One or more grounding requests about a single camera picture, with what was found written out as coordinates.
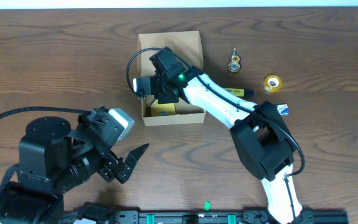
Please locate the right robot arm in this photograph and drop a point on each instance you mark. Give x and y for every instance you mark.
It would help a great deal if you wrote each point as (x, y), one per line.
(261, 138)

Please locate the yellow highlighter blue cap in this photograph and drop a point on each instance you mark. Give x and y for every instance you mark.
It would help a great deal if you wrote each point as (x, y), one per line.
(241, 92)

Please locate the brown cardboard box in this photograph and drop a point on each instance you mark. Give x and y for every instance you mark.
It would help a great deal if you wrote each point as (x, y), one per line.
(188, 46)

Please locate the clear yellow tape roll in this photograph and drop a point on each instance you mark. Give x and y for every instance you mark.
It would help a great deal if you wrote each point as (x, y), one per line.
(272, 83)

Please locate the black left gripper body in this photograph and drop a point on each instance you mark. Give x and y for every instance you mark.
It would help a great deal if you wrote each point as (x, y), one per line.
(112, 168)

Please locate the correction tape dispenser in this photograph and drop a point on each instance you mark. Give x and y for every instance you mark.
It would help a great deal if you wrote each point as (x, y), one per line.
(234, 65)

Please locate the yellow sticky note pad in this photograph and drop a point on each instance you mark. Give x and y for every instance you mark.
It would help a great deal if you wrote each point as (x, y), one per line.
(165, 109)

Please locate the small green clip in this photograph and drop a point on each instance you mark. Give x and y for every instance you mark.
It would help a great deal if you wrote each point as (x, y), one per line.
(206, 206)

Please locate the black mounting rail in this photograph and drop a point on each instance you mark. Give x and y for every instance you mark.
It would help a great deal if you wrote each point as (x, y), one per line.
(98, 213)

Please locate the blue white staples box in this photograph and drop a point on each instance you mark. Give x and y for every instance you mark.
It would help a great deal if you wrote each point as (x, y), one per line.
(283, 109)

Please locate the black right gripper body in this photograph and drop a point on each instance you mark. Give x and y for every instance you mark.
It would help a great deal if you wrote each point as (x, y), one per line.
(162, 94)

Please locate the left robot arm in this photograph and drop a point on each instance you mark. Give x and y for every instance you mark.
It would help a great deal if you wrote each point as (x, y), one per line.
(54, 158)

